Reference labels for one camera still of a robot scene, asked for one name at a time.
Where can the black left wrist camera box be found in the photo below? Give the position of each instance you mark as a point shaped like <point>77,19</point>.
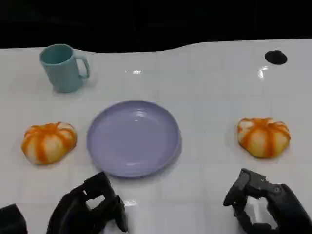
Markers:
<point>12,219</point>

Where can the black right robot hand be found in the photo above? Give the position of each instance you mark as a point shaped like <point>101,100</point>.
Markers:
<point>285,207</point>

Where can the orange white toy bread roll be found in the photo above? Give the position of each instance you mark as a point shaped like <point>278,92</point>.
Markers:
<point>48,143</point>
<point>264,139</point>

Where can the pale green mug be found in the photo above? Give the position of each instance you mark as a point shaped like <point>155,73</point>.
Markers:
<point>63,75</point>

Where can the black round table grommet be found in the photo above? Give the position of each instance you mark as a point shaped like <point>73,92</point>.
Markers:
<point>276,57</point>

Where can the lilac plate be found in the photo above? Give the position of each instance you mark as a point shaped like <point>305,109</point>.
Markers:
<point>134,141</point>

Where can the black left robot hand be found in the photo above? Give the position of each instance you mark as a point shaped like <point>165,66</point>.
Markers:
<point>73,214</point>

